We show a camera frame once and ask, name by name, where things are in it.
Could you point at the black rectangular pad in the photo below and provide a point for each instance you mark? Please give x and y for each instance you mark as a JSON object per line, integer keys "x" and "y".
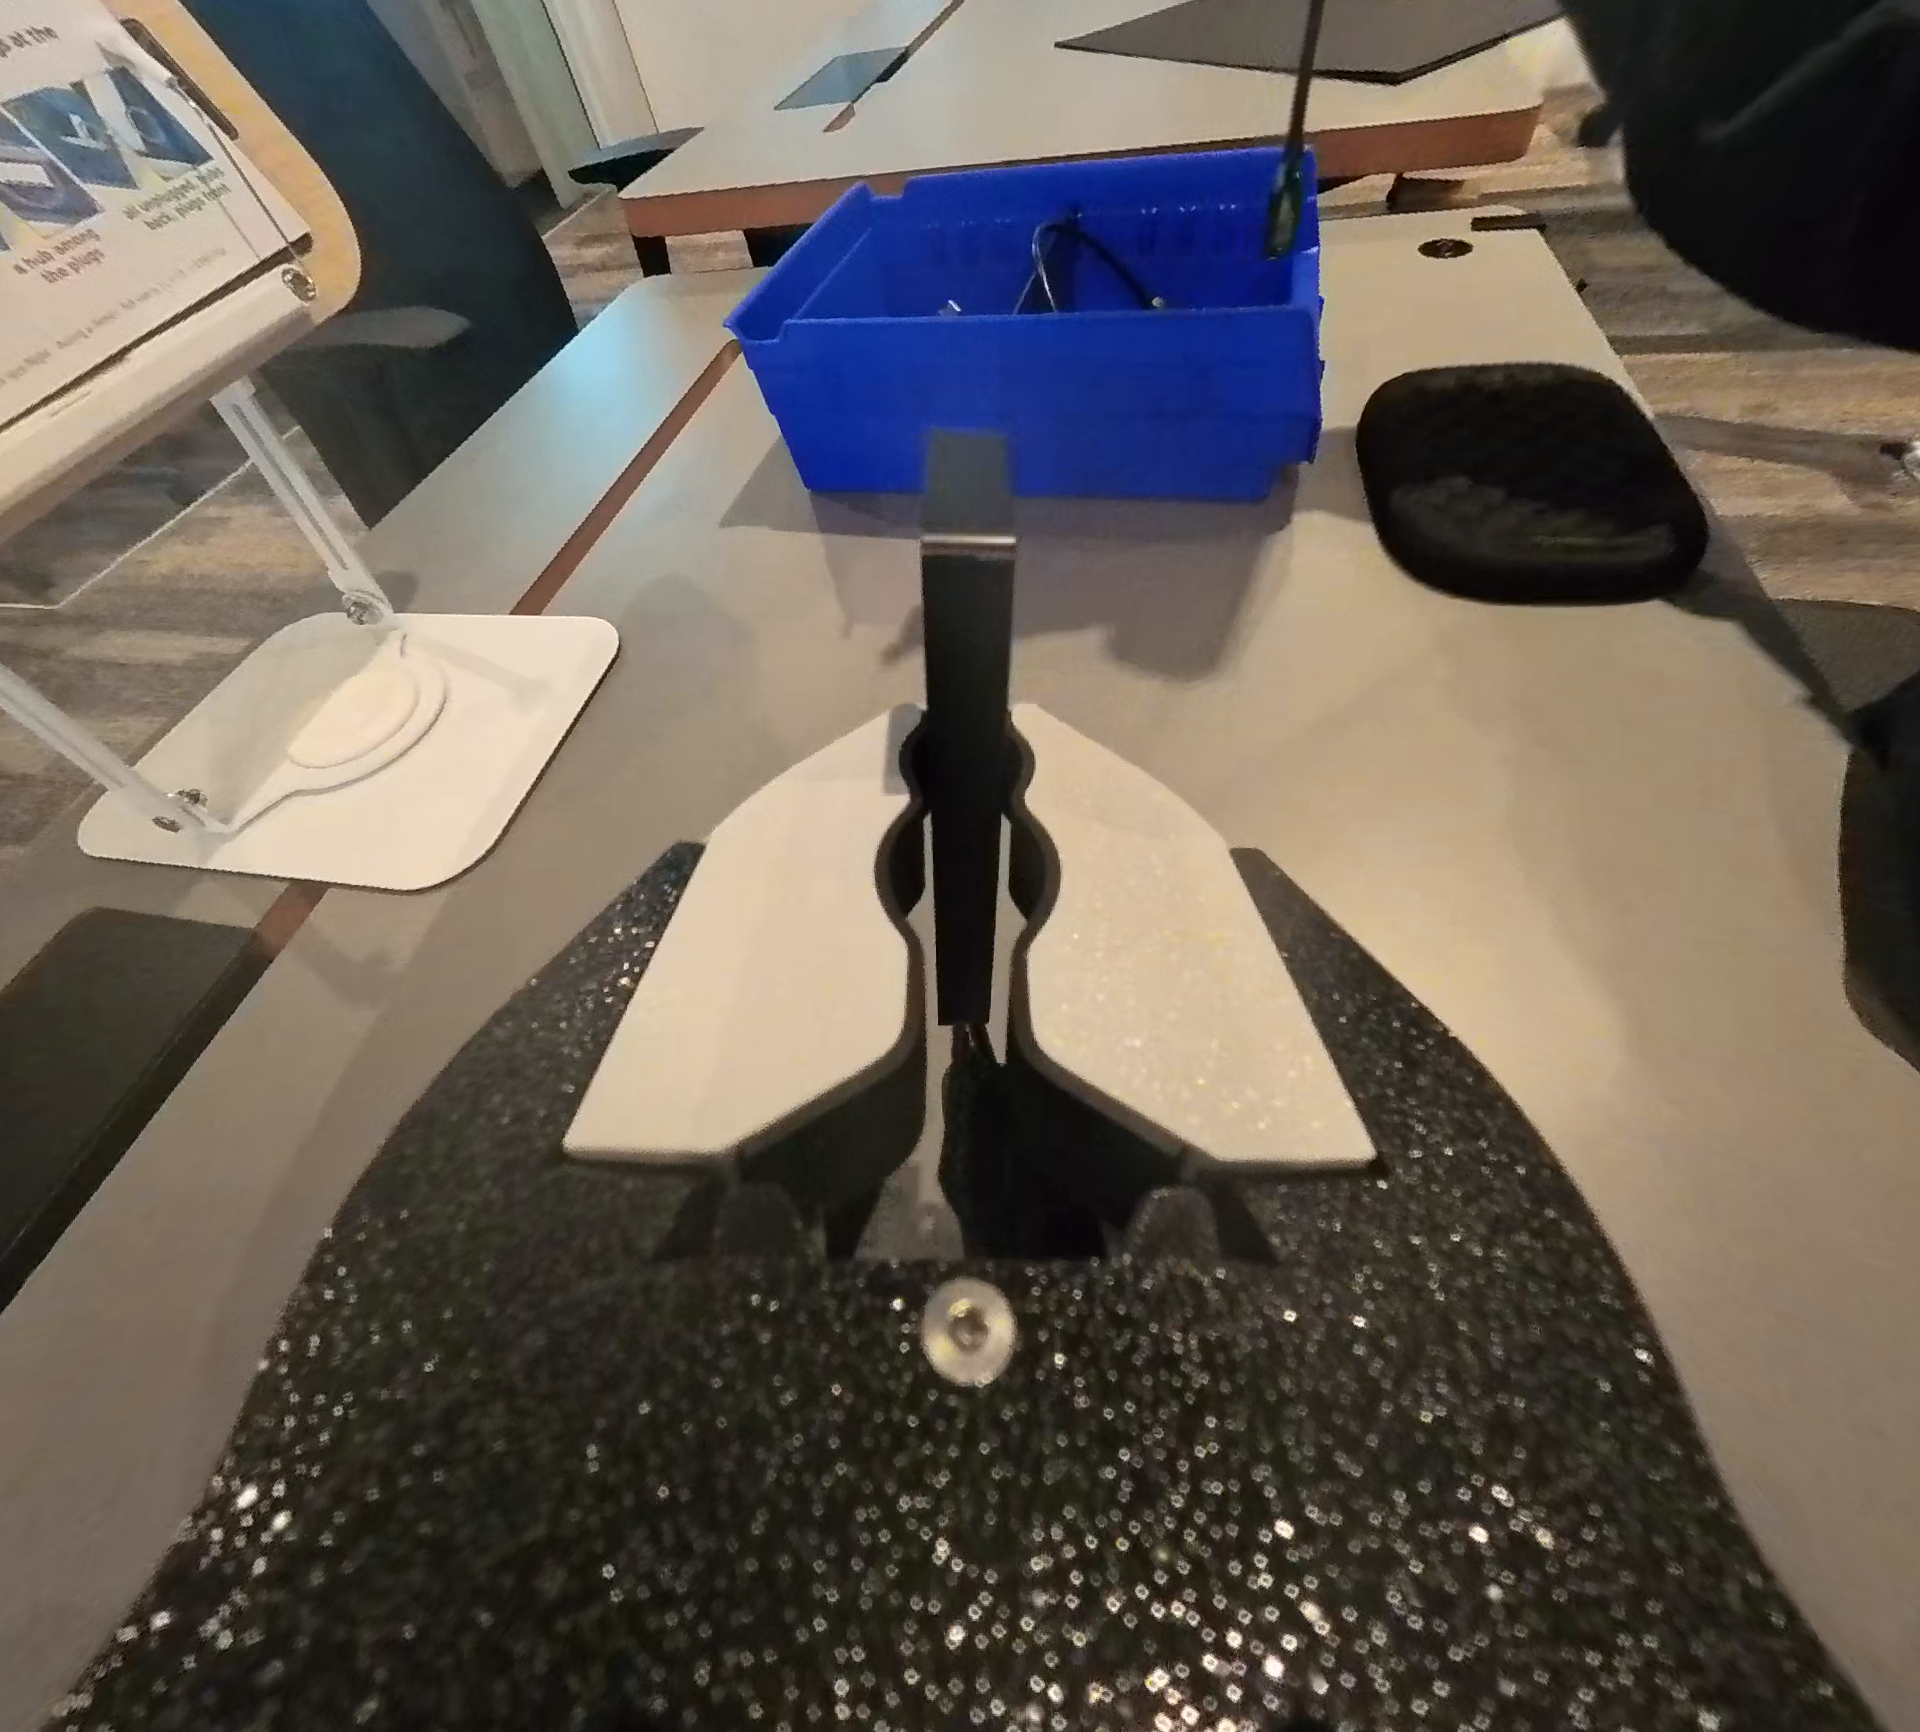
{"x": 102, "y": 1088}

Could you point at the black desk grommet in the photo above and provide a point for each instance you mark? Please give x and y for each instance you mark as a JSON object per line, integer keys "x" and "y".
{"x": 1450, "y": 248}

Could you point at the grey usb hub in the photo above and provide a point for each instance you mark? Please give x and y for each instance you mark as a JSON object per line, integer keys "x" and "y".
{"x": 963, "y": 710}

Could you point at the black oval wrist pad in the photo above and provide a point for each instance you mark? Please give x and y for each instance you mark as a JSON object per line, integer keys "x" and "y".
{"x": 1532, "y": 490}

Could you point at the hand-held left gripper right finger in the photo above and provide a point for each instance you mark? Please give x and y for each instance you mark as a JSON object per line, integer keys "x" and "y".
{"x": 1186, "y": 977}

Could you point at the person's dark clothing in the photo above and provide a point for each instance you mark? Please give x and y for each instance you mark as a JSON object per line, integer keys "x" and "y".
{"x": 1886, "y": 892}

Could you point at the blue plastic bin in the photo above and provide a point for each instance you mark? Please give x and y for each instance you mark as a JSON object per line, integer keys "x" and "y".
{"x": 1049, "y": 396}

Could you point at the printed instruction sheet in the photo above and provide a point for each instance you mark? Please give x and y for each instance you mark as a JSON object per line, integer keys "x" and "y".
{"x": 90, "y": 308}

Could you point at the white wooden document stand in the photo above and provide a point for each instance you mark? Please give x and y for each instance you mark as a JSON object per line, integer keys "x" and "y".
{"x": 480, "y": 773}

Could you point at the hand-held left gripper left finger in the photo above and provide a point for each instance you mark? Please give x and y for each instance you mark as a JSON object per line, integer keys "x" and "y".
{"x": 752, "y": 977}

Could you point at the black desk mat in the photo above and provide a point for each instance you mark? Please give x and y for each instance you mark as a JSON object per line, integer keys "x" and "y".
{"x": 1426, "y": 32}

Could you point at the black office chair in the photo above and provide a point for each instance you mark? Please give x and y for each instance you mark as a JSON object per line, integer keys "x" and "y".
{"x": 376, "y": 188}

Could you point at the white wood-edged table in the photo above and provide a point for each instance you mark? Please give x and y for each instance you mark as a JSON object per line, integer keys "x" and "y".
{"x": 988, "y": 70}

